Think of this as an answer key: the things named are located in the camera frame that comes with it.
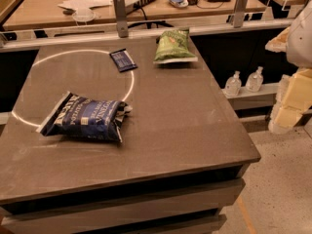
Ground green chip bag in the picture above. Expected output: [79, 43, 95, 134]
[154, 29, 198, 64]

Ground blue potato chip bag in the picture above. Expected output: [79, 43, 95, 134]
[37, 92, 132, 142]

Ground wooden background desk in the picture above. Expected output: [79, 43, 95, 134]
[2, 0, 267, 32]

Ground clear sanitizer bottle left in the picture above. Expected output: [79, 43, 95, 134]
[224, 71, 242, 97]

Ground grey metal post left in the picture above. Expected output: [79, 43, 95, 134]
[113, 0, 129, 38]

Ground blue white face mask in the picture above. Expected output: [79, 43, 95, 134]
[169, 0, 188, 8]

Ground blue rxbar blueberry wrapper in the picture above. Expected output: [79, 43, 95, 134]
[109, 49, 137, 72]

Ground grey metal post right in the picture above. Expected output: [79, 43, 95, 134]
[231, 0, 248, 28]

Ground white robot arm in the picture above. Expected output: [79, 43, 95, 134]
[265, 1, 312, 134]

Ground white papers on desk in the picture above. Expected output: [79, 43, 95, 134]
[58, 0, 112, 10]

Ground grey drawer cabinet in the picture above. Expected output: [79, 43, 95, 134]
[0, 163, 257, 234]

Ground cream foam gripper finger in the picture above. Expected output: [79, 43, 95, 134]
[276, 68, 312, 112]
[268, 105, 303, 135]

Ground grey power strip box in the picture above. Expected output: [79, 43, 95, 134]
[125, 0, 155, 14]

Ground grey metal post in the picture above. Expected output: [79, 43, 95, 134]
[231, 0, 248, 28]
[113, 0, 129, 38]

